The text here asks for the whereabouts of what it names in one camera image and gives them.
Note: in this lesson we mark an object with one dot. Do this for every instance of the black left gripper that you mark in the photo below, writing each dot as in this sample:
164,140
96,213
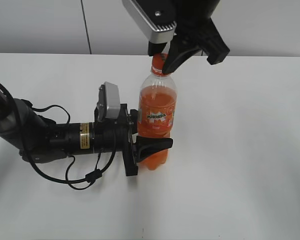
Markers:
116,135

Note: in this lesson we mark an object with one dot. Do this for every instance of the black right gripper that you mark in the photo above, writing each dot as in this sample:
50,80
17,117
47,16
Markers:
195,32

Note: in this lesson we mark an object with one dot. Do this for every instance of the orange bottle cap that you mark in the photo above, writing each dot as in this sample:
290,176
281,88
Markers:
157,64

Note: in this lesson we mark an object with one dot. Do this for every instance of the orange Mirinda soda bottle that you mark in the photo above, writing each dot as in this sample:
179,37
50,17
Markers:
156,107

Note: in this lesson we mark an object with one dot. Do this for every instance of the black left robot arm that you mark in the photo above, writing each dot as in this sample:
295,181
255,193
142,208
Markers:
41,140

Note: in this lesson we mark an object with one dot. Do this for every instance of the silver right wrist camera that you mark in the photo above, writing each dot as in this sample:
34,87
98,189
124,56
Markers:
155,18

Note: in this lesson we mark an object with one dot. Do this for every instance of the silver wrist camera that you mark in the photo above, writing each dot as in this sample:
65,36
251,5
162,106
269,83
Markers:
155,18
109,104

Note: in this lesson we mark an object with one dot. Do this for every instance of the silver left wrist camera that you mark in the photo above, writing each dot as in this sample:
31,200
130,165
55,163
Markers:
109,104

